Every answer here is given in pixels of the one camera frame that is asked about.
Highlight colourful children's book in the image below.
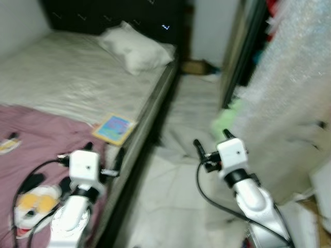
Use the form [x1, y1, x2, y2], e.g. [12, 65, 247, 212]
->
[92, 114, 138, 147]

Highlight purple cartoon mouse blanket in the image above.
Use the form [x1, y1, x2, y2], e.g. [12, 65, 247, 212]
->
[0, 103, 117, 248]

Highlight white pillow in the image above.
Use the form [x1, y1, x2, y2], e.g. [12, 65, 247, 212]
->
[97, 21, 176, 76]

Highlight light green ruffled dress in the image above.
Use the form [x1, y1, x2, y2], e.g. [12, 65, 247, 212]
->
[209, 98, 244, 137]

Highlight white quilted mattress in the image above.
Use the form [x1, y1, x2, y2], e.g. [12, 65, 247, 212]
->
[0, 28, 179, 156]

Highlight brown cardboard box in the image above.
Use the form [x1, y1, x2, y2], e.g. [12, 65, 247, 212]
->
[181, 59, 223, 78]

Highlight black framed sliding door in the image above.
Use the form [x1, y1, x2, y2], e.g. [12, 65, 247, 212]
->
[220, 0, 269, 109]

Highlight black tufted headboard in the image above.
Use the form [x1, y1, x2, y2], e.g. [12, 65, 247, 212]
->
[40, 0, 189, 47]

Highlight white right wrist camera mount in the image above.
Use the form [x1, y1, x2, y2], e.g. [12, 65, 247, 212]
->
[216, 137, 249, 179]

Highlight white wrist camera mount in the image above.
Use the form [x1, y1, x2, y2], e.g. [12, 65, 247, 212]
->
[216, 137, 249, 179]
[69, 150, 101, 191]

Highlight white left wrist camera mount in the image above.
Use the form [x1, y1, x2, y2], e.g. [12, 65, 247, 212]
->
[69, 150, 101, 191]

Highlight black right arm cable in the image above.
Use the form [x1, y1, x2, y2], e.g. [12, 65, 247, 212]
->
[195, 163, 295, 246]

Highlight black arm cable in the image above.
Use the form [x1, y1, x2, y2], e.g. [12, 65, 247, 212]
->
[10, 158, 70, 248]
[195, 163, 295, 246]

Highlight dark bed frame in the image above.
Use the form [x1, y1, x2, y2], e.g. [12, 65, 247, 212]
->
[91, 57, 182, 248]

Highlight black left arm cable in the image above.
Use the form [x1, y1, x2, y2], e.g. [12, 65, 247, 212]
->
[10, 158, 70, 248]

